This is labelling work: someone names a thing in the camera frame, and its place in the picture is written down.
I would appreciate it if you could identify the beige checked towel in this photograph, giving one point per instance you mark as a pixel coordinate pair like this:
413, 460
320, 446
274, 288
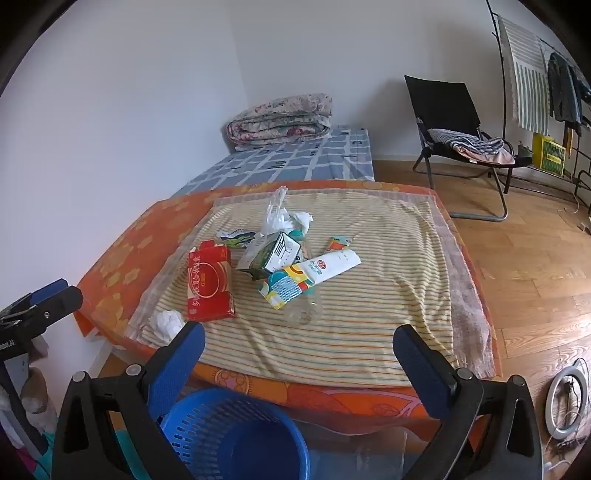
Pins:
466, 295

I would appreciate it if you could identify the clear plastic bottle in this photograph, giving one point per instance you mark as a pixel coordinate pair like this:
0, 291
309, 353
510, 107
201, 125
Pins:
304, 307

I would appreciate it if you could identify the green white milk carton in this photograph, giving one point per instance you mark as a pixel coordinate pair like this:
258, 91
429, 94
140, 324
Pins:
270, 254

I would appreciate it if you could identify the white tissue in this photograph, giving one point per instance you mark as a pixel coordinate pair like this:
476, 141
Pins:
169, 325

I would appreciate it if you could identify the blue plastic basket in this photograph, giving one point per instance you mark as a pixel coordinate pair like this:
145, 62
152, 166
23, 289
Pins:
240, 438

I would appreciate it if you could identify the folded floral quilt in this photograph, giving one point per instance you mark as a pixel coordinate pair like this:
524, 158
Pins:
281, 120

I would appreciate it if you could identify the dark hanging jacket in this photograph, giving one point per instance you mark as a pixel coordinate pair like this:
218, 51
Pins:
563, 87

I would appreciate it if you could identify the red tissue box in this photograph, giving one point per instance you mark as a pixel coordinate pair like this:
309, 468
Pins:
210, 281

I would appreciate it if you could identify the white colourful carton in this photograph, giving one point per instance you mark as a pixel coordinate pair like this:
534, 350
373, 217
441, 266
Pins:
288, 286

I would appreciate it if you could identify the small colourful wrapper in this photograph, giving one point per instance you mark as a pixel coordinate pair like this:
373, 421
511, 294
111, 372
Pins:
339, 243

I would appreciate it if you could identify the black metal drying rack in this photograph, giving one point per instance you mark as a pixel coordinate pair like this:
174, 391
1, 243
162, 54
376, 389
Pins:
505, 92

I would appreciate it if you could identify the orange floral bedsheet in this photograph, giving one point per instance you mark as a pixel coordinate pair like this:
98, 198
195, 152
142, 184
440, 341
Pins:
124, 267

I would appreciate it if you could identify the white blue green snack packet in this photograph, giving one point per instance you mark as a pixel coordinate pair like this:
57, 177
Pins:
235, 237

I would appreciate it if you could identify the clear plastic bag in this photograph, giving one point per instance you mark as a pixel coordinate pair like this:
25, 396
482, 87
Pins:
277, 214

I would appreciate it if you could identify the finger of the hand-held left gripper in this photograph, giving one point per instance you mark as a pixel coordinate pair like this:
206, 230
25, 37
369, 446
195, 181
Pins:
48, 295

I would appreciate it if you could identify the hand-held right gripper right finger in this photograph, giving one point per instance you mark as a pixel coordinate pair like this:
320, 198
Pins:
425, 369

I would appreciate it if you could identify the long white paper wrapper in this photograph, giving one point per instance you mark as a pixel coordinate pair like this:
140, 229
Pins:
330, 264

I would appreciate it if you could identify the striped yellow blanket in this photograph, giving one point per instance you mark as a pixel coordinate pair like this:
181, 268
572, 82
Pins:
360, 314

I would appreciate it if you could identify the dark striped cloth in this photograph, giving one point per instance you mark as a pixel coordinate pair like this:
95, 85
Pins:
471, 142

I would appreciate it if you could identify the yellow box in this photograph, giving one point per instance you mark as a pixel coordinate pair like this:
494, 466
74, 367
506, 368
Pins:
549, 154

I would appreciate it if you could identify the blue checked bedsheet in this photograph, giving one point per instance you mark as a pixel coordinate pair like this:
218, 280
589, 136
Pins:
295, 159

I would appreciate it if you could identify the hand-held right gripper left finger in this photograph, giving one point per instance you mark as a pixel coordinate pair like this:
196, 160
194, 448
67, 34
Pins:
178, 364

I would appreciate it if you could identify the clear plastic storage box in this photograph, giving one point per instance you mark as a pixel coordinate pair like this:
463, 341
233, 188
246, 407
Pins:
360, 452

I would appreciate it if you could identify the green striped towel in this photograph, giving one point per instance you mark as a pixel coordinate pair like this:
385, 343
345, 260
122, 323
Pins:
526, 74

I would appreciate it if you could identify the black folding chair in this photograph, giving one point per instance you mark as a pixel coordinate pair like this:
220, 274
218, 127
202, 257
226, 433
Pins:
443, 104

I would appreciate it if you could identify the pink cushion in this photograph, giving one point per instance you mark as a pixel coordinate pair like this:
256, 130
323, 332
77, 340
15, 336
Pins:
496, 158

